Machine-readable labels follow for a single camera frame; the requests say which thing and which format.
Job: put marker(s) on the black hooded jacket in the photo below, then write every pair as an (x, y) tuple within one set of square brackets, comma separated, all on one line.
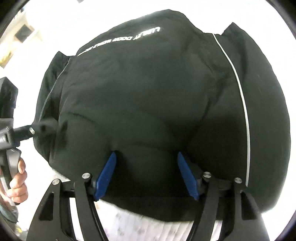
[(155, 87)]

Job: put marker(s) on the white bookshelf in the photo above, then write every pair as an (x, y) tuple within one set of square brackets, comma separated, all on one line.
[(18, 30)]

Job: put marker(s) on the white floral bed quilt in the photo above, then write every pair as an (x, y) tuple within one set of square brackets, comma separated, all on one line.
[(58, 208)]

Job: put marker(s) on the person's left hand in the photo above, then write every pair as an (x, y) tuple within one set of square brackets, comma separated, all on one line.
[(17, 190)]

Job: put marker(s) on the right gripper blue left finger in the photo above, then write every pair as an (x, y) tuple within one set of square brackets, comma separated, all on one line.
[(103, 180)]

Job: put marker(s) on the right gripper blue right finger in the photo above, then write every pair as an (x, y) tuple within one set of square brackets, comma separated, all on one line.
[(188, 177)]

